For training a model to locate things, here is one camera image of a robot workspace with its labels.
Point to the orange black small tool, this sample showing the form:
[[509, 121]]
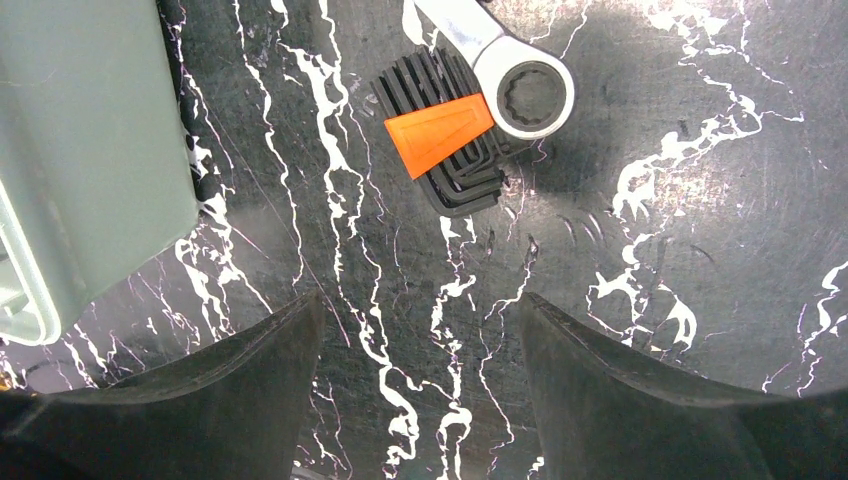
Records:
[[443, 132]]

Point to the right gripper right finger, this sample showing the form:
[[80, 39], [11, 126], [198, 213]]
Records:
[[606, 411]]

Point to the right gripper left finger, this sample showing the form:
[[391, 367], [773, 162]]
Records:
[[232, 410]]

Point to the green plastic tool box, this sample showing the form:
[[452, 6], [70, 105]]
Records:
[[95, 174]]

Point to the silver combination wrench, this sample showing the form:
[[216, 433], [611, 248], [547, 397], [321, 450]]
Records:
[[530, 92]]

